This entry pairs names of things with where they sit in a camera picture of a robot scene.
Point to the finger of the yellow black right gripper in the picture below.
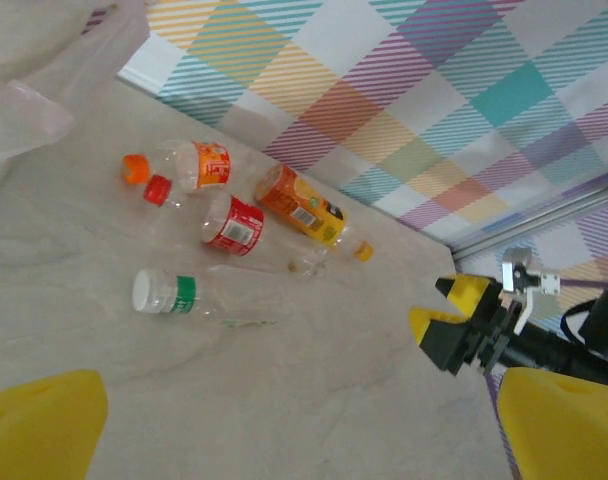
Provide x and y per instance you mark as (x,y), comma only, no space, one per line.
(474,297)
(444,345)

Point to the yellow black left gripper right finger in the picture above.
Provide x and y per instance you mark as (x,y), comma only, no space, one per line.
(569,435)

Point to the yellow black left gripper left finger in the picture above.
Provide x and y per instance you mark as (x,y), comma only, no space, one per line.
(39,430)

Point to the clear bottle with green band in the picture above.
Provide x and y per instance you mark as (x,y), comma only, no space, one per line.
(184,295)

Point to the orange juice bottle yellow label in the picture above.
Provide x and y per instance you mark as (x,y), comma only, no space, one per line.
(294,205)

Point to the clear bottle red label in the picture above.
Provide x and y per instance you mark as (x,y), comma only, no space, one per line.
(234,227)

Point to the clear bottle orange label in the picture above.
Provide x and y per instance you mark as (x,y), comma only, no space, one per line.
(211,165)

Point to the translucent bin liner bag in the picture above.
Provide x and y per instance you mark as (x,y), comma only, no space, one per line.
(44,110)

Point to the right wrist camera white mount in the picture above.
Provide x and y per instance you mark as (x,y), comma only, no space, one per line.
(516,265)

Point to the aluminium right frame post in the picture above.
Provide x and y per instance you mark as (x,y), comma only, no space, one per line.
(534,222)

